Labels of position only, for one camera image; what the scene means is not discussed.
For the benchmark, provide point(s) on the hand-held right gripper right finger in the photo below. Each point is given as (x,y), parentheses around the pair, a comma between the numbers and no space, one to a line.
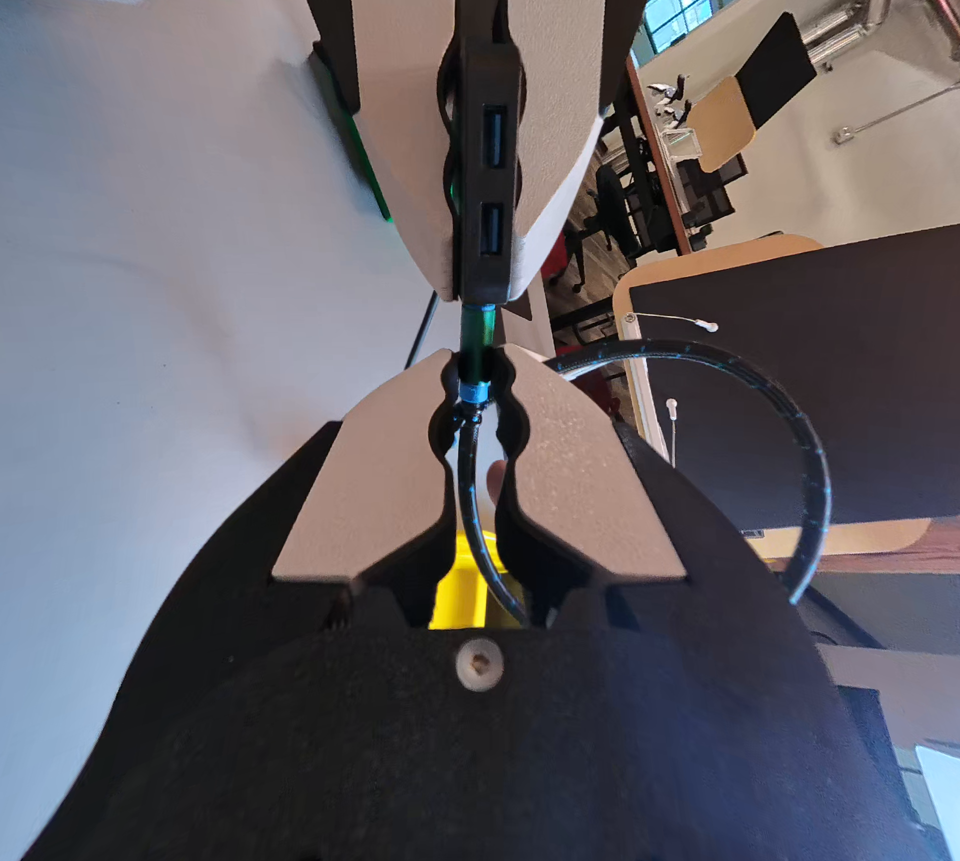
(585,493)

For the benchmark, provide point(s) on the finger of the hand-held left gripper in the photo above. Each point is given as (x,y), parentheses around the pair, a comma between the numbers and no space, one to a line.
(397,88)
(562,88)

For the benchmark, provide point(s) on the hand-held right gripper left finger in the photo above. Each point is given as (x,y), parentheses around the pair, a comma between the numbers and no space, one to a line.
(375,493)

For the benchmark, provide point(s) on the black usb hub adapter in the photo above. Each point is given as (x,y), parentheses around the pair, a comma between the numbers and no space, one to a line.
(487,81)

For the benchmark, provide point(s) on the green plastic bin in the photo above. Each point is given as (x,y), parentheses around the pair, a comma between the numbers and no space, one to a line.
(375,197)

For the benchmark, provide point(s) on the yellow plastic bin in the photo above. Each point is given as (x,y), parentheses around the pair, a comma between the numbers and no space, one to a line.
(457,576)

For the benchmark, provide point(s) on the person's right hand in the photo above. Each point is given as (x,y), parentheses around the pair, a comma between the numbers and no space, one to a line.
(496,486)

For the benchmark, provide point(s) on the white metal stand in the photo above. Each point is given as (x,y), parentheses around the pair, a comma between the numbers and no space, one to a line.
(671,407)

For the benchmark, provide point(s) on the black office chair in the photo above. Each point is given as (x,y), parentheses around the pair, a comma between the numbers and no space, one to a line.
(611,201)

